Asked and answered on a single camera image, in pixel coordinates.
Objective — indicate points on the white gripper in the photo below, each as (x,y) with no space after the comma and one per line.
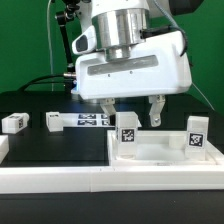
(154,67)

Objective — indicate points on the white square table top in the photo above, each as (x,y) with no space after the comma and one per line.
(161,148)

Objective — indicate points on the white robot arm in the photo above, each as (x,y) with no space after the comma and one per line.
(122,24)

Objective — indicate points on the white sheet with tags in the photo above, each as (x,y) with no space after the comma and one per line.
(87,120)

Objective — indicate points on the white U-shaped fence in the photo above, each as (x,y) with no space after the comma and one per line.
(110,178)

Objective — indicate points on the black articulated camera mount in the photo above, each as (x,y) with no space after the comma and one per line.
(63,17)

